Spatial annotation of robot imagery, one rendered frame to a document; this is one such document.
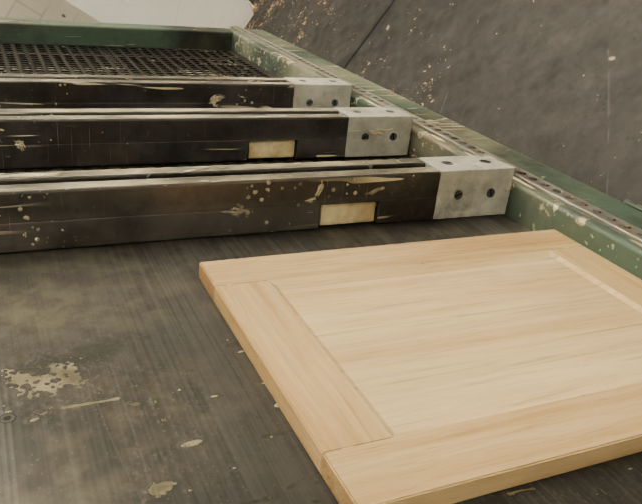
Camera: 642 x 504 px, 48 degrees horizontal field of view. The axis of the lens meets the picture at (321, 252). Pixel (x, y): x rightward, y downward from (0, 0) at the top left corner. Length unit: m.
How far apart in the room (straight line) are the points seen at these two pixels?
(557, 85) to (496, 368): 1.88
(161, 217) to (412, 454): 0.44
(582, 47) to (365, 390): 2.02
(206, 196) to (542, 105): 1.75
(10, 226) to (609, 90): 1.87
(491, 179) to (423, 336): 0.41
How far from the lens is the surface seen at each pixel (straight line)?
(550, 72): 2.54
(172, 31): 2.13
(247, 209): 0.88
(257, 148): 1.17
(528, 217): 1.05
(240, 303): 0.70
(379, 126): 1.25
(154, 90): 1.35
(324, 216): 0.93
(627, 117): 2.27
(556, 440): 0.60
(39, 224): 0.83
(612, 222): 0.98
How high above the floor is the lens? 1.65
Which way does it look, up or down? 34 degrees down
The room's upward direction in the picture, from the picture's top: 62 degrees counter-clockwise
